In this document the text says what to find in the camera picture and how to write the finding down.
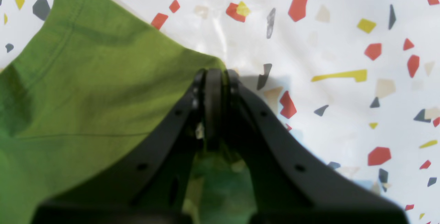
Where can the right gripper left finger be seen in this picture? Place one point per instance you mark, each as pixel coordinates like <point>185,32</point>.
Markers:
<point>148,185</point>

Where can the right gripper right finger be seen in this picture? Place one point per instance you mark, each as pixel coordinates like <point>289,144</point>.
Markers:
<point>291,186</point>

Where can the green t-shirt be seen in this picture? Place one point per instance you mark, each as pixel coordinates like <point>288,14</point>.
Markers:
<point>89,86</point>

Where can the terrazzo patterned tablecloth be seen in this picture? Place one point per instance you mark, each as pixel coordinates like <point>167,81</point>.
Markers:
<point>354,81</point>

